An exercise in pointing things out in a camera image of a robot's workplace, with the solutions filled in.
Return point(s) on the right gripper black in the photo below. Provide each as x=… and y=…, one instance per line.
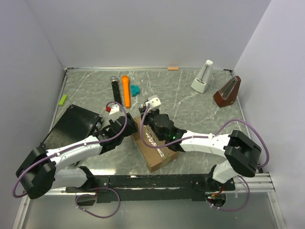
x=150, y=112

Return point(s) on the aluminium rail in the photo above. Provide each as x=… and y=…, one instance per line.
x=262, y=182

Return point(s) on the green plastic block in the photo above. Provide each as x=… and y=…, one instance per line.
x=63, y=99

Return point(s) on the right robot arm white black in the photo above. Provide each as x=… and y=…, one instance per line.
x=240, y=152

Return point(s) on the white metronome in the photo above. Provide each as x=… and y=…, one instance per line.
x=203, y=78

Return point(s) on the black microphone silver head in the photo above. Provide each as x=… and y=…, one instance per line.
x=115, y=89

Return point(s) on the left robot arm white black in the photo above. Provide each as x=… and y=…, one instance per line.
x=43, y=170

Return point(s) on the brown wooden metronome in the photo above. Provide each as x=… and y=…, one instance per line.
x=228, y=93

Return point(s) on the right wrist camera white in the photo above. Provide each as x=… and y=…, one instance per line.
x=153, y=102

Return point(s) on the black speaker case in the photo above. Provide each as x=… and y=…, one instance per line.
x=74, y=125

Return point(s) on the teal plastic block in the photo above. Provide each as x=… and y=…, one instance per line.
x=135, y=90

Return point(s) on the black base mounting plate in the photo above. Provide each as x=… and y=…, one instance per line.
x=162, y=187

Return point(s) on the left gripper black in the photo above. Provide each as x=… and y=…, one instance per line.
x=133, y=128

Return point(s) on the orange tape piece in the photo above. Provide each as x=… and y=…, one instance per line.
x=173, y=68

